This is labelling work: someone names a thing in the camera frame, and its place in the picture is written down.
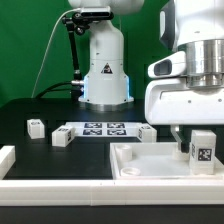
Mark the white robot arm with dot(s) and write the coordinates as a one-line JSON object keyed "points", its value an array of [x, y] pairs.
{"points": [[186, 65]]}

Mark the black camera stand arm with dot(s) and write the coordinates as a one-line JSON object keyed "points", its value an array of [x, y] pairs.
{"points": [[76, 88]]}

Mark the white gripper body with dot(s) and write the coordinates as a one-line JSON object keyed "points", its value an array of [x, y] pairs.
{"points": [[169, 101]]}

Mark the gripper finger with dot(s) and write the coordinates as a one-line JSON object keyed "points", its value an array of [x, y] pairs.
{"points": [[177, 133]]}

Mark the white U-shaped fence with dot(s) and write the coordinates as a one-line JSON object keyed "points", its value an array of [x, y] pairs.
{"points": [[104, 192]]}

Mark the black camera on stand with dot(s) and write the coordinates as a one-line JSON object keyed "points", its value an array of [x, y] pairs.
{"points": [[89, 14]]}

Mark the white marker base plate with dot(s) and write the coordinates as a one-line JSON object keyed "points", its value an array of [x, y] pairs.
{"points": [[105, 129]]}

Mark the white square tabletop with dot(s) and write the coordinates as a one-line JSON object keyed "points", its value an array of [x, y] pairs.
{"points": [[151, 161]]}

